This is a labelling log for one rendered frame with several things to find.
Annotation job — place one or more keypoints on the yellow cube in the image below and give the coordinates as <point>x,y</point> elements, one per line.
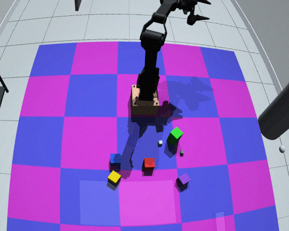
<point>114,177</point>

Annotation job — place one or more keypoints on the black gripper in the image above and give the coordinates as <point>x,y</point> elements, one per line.
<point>192,18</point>

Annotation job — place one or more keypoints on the green block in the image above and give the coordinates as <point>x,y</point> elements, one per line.
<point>176,134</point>
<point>171,141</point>

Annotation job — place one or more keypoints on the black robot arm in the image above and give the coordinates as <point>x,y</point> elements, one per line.
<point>151,41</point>

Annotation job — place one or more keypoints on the red block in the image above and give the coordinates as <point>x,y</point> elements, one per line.
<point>149,163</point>

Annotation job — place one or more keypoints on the blue block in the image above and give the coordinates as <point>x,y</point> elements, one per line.
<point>115,159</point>

